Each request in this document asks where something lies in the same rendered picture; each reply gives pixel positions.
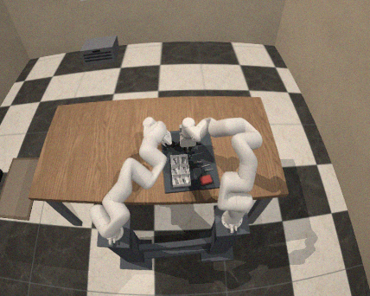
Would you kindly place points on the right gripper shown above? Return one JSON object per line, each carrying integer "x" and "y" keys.
{"x": 187, "y": 143}

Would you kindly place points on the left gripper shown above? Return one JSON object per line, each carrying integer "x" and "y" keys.
{"x": 167, "y": 141}

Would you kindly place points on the red rectangular block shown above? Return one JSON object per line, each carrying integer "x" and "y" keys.
{"x": 206, "y": 180}

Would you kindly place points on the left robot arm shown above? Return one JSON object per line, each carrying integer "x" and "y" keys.
{"x": 114, "y": 207}

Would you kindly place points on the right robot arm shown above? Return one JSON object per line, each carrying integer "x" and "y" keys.
{"x": 232, "y": 183}

